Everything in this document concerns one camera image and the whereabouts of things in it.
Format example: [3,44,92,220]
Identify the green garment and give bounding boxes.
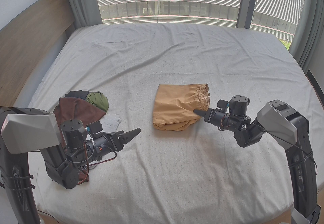
[86,91,109,112]

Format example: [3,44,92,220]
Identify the black garment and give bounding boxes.
[64,90,89,100]

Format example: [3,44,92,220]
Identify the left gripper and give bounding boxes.
[87,130,126,161]

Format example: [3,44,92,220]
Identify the tan shorts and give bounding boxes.
[152,83,211,131]

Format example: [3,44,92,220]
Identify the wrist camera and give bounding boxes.
[87,121,103,139]
[216,99,230,112]

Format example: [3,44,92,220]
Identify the white garment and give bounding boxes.
[100,114,121,133]

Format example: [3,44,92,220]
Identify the brown garment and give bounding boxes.
[53,97,105,183]

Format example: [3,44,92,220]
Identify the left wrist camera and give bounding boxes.
[87,121,103,139]

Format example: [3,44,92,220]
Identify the black cable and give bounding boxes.
[37,209,61,224]

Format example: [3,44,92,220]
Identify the bed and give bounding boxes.
[0,0,324,224]

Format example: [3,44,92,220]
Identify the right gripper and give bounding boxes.
[204,108,230,129]

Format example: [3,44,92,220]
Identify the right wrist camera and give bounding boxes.
[216,99,230,112]

